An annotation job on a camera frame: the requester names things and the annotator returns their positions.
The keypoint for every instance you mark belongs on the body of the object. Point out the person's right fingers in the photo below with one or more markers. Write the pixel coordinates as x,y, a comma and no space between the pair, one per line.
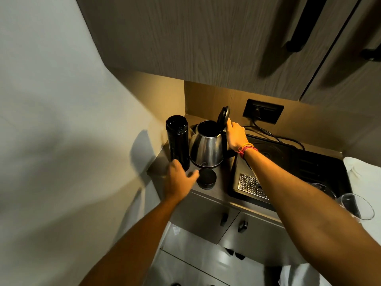
230,125

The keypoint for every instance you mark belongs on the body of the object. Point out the black round bottle lid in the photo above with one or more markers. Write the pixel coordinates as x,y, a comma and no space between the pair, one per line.
207,178

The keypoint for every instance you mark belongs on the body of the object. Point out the black thermos bottle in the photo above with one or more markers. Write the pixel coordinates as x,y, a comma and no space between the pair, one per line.
177,139

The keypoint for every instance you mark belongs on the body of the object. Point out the person's left forearm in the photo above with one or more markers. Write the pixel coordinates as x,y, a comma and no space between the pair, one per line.
140,244

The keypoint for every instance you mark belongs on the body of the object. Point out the person's right forearm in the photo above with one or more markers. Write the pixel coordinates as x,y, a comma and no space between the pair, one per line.
300,211

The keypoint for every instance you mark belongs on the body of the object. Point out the black wall socket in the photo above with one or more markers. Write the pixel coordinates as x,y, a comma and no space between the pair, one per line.
263,111

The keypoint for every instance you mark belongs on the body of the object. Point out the person's left hand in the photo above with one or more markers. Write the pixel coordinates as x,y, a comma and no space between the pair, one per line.
177,183

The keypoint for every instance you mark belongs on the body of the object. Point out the white cloth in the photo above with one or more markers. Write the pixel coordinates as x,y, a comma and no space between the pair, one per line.
364,181

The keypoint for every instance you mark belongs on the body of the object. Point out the pink and orange wristbands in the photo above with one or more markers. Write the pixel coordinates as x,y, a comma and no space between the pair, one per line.
247,148

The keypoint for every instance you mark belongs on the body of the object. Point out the narrow wooden upper cabinet door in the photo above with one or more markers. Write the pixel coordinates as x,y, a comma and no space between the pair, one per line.
351,74

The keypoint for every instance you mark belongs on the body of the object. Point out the perforated metal drain tray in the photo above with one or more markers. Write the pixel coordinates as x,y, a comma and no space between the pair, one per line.
248,184

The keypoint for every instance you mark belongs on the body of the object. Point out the stainless steel electric kettle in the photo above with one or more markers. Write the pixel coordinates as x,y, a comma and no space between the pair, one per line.
207,148

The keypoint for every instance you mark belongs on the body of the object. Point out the black induction cooktop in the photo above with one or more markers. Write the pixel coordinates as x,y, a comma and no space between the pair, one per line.
300,166

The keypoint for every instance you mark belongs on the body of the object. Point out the grey lower cabinet door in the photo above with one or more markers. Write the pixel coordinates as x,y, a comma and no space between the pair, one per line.
202,214
262,241

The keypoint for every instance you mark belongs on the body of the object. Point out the person's left thumb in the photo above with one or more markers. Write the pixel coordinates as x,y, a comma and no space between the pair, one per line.
193,176

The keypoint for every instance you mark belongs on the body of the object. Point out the black lower cabinet knob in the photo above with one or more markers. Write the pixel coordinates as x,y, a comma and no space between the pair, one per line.
243,226
224,219

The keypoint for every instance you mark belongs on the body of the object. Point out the glossy grey drawer front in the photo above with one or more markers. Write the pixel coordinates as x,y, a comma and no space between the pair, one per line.
202,259

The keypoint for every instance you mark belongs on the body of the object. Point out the clear drinking glass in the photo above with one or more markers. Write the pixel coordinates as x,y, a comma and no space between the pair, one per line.
326,189
357,207

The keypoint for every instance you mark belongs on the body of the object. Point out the wide wooden upper cabinet door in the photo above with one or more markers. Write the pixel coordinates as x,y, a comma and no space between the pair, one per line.
193,38

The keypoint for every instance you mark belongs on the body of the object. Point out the person's right hand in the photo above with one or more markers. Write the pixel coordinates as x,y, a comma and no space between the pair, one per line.
237,136

